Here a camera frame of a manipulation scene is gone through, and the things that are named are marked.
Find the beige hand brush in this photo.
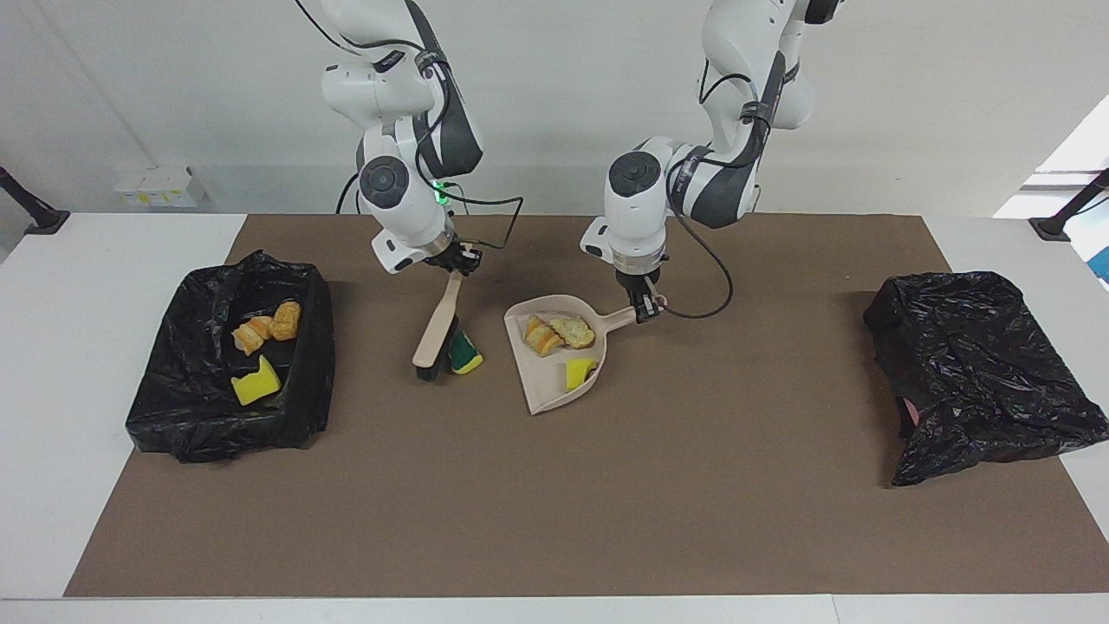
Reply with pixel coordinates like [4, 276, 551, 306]
[412, 270, 464, 383]

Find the green and yellow sponge piece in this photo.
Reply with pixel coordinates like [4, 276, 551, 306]
[448, 328, 484, 375]
[230, 354, 282, 406]

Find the brown table mat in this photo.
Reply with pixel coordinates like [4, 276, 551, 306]
[63, 214, 1109, 599]

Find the orange striped croissant piece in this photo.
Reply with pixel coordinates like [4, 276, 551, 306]
[525, 315, 566, 358]
[232, 316, 275, 356]

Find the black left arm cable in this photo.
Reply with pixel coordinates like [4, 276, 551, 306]
[665, 52, 785, 320]

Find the pale bread piece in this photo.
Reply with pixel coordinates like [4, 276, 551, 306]
[551, 316, 597, 350]

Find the beige plastic dustpan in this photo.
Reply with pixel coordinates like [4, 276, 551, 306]
[504, 295, 668, 415]

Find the crumpled black bag over bin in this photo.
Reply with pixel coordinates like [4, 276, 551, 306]
[864, 271, 1109, 487]

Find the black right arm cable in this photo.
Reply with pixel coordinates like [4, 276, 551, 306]
[295, 0, 525, 252]

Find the white labelled wall box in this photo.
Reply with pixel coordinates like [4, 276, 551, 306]
[113, 166, 209, 209]

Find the open black bag lined bin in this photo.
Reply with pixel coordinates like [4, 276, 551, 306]
[126, 250, 336, 464]

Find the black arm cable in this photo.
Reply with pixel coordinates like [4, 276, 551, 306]
[665, 52, 785, 320]
[295, 0, 525, 252]

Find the black camera stand pole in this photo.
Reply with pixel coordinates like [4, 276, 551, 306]
[1029, 169, 1109, 242]
[0, 166, 70, 236]

